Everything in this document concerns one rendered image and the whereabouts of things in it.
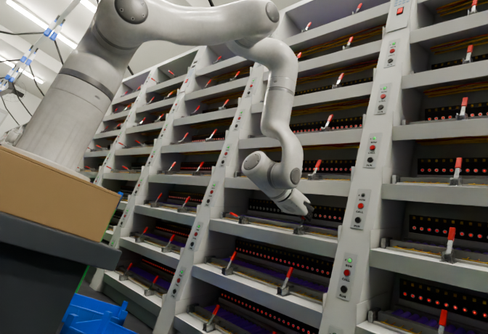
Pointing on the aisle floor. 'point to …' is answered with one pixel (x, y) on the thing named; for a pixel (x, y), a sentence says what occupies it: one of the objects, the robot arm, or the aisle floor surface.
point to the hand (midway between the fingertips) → (305, 215)
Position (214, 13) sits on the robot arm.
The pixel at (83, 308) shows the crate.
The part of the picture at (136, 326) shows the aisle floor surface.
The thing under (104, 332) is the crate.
